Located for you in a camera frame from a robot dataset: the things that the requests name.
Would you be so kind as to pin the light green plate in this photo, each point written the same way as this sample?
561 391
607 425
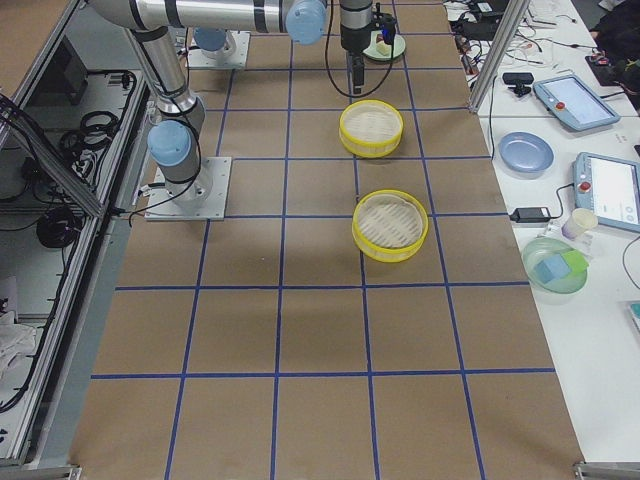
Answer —
398 49

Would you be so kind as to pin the lower teach pendant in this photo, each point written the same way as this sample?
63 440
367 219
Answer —
609 187

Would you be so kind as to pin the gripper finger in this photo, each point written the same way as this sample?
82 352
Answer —
360 73
353 63

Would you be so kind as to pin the green glass bowl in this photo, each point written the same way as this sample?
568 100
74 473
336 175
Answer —
543 247

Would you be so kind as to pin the green sponge block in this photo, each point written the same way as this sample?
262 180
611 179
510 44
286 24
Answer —
575 261

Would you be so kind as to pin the aluminium frame post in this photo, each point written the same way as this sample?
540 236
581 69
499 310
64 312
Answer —
507 28

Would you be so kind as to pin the white steamed bun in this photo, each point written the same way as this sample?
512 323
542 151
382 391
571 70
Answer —
382 49

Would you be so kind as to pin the yellow bamboo steamer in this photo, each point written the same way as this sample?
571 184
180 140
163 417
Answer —
389 226
369 149

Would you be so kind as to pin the blue sponge block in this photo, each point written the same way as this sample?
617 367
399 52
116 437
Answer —
550 269

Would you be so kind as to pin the black webcam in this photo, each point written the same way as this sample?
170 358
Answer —
518 83

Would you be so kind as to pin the paper cup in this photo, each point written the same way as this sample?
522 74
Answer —
579 222

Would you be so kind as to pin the crumpled white cloth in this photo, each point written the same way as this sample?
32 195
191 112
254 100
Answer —
17 341

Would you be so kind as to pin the white steamer cloth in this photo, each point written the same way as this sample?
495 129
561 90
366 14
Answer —
371 121

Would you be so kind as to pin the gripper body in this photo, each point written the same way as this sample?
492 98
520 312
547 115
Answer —
356 41

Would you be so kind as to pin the blue plate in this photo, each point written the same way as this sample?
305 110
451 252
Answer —
525 155

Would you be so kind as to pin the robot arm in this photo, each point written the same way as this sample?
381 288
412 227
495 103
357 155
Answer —
214 42
148 22

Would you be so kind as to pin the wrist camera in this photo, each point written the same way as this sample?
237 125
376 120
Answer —
385 24

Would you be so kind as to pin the teach pendant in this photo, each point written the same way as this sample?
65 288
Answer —
574 104
609 187

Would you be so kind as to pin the upper teach pendant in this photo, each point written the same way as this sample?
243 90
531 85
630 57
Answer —
574 104

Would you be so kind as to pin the black power adapter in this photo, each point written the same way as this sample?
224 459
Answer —
532 215

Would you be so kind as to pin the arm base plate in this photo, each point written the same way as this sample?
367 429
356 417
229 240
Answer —
198 61
206 198

